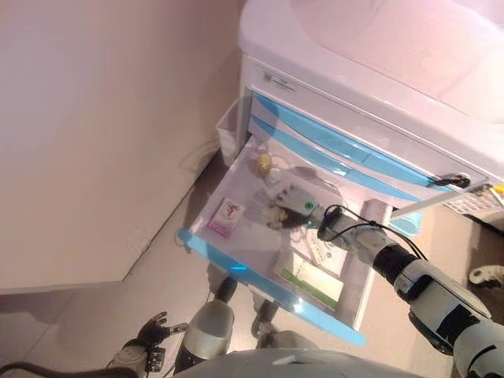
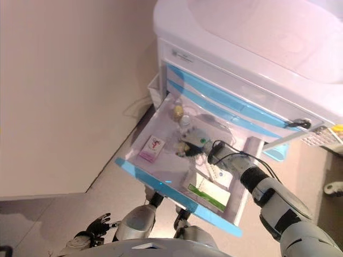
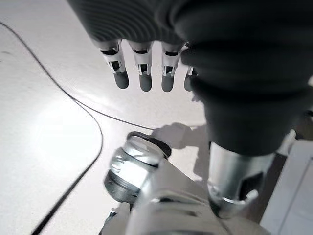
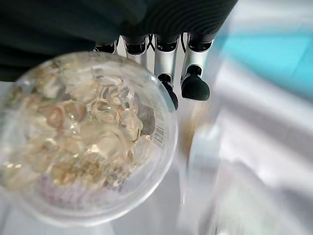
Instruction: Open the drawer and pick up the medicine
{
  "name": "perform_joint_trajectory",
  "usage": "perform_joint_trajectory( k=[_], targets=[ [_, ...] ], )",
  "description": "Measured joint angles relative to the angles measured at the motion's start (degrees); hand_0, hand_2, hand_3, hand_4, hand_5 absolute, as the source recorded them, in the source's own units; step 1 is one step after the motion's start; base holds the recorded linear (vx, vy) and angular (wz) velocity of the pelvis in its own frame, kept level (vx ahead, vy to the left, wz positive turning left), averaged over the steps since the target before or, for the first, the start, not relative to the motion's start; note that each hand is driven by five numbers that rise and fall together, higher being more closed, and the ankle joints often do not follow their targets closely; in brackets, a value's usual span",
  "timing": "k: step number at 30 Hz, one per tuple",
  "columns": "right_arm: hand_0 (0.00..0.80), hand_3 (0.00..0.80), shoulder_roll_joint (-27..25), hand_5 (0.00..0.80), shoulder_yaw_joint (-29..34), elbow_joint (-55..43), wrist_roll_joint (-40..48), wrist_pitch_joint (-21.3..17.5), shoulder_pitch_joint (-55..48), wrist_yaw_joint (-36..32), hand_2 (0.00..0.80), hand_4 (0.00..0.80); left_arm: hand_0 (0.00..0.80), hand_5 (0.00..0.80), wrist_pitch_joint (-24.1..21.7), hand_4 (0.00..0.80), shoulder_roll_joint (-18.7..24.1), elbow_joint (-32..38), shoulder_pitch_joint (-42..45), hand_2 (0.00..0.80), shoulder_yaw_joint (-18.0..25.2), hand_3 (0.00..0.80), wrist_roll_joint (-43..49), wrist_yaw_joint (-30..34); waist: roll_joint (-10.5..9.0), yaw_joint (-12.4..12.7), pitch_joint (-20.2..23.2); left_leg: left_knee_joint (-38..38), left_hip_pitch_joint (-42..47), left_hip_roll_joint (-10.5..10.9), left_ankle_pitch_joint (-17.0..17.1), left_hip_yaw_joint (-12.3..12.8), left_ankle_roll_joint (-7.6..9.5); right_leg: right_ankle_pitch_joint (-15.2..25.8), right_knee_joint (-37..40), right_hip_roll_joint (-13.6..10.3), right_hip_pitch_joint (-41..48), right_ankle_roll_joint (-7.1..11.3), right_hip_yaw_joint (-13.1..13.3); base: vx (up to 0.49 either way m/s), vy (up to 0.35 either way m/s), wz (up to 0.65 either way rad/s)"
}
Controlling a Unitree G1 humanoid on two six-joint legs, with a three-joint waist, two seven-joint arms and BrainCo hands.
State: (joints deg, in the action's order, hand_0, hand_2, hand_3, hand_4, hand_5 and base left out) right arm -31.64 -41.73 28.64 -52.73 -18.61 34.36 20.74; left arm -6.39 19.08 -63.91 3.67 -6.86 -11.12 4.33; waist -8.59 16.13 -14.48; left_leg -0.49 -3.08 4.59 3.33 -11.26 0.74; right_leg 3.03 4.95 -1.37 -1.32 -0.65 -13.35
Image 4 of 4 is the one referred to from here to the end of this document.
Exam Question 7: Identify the clear jar yellow capsules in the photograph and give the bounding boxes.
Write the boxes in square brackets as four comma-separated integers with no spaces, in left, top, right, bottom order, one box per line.
[0,51,178,227]

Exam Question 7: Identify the blue front cart drawer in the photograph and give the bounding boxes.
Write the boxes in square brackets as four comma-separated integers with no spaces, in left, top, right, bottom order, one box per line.
[212,22,313,83]

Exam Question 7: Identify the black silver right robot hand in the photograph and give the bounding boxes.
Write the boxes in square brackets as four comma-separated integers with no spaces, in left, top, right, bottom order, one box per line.
[0,0,239,110]

